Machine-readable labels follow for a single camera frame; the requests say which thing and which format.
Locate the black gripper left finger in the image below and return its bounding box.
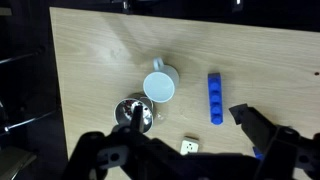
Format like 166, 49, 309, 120
130, 105, 145, 134

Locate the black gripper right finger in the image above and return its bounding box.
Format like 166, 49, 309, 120
228, 102, 278, 152

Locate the short blue building block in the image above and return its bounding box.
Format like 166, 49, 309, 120
252, 146, 265, 161

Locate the long blue building block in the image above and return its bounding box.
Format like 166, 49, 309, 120
207, 71, 224, 126

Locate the shiny metal cup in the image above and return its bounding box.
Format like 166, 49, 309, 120
113, 92, 155, 134

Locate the white ceramic mug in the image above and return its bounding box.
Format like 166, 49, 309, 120
142, 56, 181, 104

